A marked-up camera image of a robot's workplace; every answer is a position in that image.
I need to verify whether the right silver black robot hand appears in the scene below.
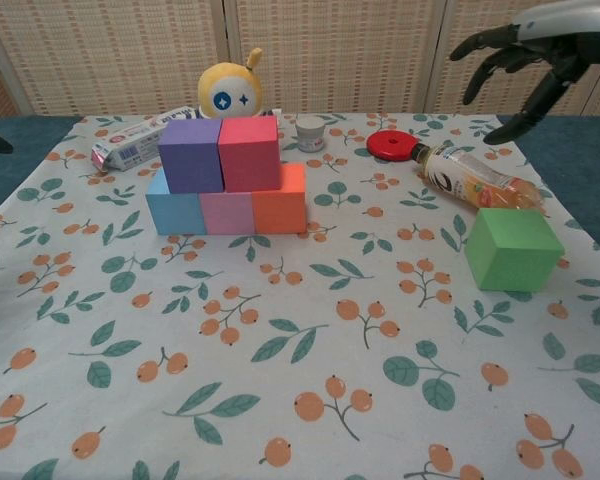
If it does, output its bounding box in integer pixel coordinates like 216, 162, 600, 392
449, 0, 600, 146

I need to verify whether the light blue foam cube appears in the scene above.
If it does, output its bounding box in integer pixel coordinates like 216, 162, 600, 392
145, 166, 207, 237

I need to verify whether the purple foam cube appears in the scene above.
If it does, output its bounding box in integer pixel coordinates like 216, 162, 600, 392
157, 118, 226, 195

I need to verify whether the pink foam cube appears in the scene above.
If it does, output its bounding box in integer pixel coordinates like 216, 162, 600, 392
198, 189, 257, 235

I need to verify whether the magenta foam cube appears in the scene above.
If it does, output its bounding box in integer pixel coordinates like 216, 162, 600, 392
217, 115, 284, 193

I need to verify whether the orange foam cube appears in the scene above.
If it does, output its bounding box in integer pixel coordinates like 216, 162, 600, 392
251, 163, 309, 234

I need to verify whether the teal padded table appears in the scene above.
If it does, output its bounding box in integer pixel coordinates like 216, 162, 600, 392
0, 113, 600, 261

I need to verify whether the white toothpaste box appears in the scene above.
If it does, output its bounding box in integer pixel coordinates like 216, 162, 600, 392
90, 105, 201, 173

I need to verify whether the orange drink plastic bottle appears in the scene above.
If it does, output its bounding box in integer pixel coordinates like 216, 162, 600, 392
411, 142, 551, 217

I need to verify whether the bamboo folding screen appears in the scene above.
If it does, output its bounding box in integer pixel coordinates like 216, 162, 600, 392
0, 0, 600, 121

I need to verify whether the red disc with hole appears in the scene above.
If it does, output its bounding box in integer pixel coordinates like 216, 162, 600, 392
365, 130, 419, 163

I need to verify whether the green foam cube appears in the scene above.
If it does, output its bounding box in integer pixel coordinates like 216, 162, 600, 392
464, 207, 566, 293

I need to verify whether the yellow plush toy striped shirt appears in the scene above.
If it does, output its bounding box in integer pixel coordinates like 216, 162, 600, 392
193, 47, 283, 132

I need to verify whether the small white jar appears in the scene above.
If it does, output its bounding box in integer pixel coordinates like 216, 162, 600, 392
295, 116, 326, 152

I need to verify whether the floral fruit print tablecloth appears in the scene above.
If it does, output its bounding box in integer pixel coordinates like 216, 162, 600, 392
0, 113, 600, 480

